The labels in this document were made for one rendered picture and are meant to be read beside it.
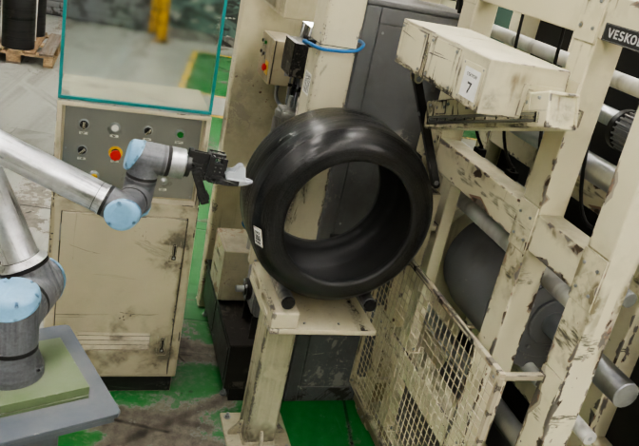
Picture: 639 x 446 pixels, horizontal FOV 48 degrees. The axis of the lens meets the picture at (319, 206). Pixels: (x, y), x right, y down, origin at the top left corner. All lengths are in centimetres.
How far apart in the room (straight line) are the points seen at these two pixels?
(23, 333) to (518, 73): 152
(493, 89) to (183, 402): 200
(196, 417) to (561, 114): 201
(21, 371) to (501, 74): 156
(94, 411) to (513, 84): 149
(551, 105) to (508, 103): 12
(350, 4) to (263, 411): 162
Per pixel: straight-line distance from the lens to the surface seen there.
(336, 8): 237
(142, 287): 301
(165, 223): 288
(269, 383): 292
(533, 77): 198
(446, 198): 267
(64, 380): 230
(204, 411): 324
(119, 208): 199
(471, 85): 196
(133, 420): 316
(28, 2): 841
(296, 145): 210
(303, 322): 237
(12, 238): 228
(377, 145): 212
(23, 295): 218
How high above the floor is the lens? 202
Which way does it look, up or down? 21 degrees down
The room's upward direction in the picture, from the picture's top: 12 degrees clockwise
